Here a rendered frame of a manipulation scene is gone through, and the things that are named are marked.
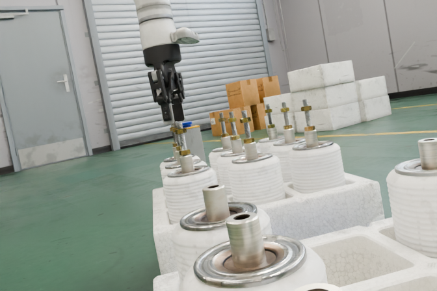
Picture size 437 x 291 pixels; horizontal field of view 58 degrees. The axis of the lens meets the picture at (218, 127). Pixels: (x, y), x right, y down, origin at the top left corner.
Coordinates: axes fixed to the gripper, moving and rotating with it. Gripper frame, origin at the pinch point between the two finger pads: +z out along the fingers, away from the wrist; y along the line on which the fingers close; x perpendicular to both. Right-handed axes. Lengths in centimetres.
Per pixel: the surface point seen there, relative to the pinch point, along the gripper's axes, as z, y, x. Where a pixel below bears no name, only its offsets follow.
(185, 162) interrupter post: 8.1, 12.0, 4.7
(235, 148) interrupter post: 8.9, -3.4, 10.8
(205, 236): 10.4, 44.8, 16.4
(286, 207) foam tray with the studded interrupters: 18.0, 12.6, 20.6
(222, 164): 11.3, -0.9, 8.0
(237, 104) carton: 2, -376, -52
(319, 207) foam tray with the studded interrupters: 19.3, 10.4, 25.8
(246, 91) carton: -12, -371, -38
